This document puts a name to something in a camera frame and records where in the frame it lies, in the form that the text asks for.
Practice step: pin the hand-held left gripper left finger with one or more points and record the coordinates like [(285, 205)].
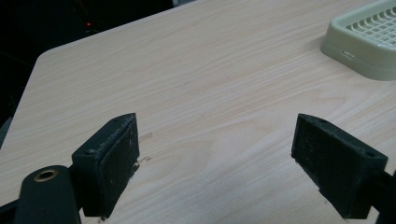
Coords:
[(109, 161)]

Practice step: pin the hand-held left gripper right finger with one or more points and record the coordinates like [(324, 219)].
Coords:
[(336, 161)]

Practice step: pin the pale green plastic basket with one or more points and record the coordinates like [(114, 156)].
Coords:
[(364, 37)]

